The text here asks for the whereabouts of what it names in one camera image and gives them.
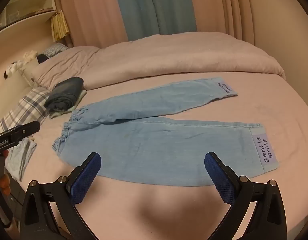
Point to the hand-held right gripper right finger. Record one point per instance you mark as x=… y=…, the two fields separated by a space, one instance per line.
x=219 y=177

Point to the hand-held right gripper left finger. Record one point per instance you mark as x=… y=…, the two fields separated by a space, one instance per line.
x=85 y=177

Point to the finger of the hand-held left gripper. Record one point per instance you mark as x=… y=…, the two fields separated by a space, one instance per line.
x=21 y=131

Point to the light blue denim pants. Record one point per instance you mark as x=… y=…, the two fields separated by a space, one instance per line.
x=156 y=150

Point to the person's left hand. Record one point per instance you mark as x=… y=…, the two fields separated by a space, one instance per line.
x=4 y=183

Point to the pale striped cloth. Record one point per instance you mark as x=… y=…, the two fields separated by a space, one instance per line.
x=21 y=155

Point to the plaid pillow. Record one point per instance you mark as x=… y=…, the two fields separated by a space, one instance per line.
x=26 y=107

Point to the light green folded cloth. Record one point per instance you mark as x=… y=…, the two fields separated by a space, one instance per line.
x=59 y=113

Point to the dark folded jeans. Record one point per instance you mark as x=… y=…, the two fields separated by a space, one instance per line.
x=64 y=92

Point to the white plush toy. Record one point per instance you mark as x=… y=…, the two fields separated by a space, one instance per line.
x=16 y=66

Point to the blue checkered cloth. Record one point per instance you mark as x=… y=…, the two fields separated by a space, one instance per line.
x=54 y=48

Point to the pink bed sheet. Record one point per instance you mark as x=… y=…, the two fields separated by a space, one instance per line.
x=281 y=105

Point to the cream shelf unit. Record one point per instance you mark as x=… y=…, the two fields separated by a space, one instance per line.
x=24 y=20

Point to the yellow straw tassel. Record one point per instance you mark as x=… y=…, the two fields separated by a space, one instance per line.
x=59 y=26

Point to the pink pillow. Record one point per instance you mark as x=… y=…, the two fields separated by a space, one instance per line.
x=169 y=57

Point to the pink curtain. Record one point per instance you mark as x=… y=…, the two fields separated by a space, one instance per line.
x=244 y=5
x=94 y=10

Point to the teal curtain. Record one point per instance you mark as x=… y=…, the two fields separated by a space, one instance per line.
x=156 y=5

